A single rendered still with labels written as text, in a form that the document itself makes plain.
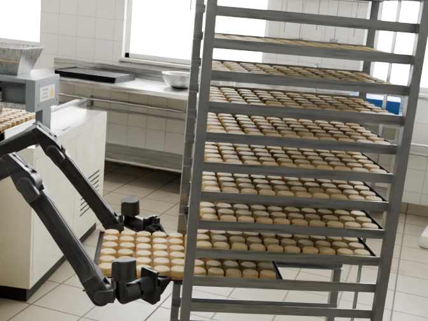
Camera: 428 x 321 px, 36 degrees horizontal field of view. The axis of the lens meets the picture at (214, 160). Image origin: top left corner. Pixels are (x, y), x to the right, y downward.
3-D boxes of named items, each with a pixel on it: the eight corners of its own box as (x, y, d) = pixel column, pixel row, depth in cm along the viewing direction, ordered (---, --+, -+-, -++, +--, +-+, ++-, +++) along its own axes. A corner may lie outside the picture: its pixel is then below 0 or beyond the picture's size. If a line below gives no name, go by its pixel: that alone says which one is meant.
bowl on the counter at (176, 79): (155, 87, 567) (156, 72, 564) (169, 84, 597) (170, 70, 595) (190, 92, 557) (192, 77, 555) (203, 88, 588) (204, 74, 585)
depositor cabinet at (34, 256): (4, 215, 476) (6, 100, 457) (101, 228, 468) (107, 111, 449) (-100, 286, 352) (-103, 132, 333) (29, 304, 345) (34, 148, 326)
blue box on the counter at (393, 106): (346, 113, 518) (348, 95, 515) (348, 108, 546) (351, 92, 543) (398, 120, 508) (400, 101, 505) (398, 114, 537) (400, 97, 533)
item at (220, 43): (202, 47, 186) (202, 36, 185) (201, 46, 188) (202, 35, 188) (419, 65, 193) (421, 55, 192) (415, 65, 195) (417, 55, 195)
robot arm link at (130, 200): (108, 223, 254) (109, 233, 246) (106, 196, 249) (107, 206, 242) (139, 220, 256) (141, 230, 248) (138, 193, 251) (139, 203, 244)
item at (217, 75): (199, 79, 188) (200, 69, 187) (199, 78, 190) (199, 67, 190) (414, 96, 195) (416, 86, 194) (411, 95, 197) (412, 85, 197)
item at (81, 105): (85, 109, 451) (85, 99, 449) (86, 109, 451) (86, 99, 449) (3, 144, 327) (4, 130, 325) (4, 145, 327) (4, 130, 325)
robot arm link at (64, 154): (43, 141, 238) (41, 151, 228) (57, 132, 237) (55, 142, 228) (110, 227, 255) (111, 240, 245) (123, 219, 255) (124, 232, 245)
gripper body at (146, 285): (161, 271, 195) (143, 278, 189) (158, 304, 197) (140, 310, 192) (145, 265, 199) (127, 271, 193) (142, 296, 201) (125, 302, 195)
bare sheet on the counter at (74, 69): (54, 70, 584) (55, 69, 583) (76, 67, 621) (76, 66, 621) (116, 78, 568) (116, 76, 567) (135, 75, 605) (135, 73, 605)
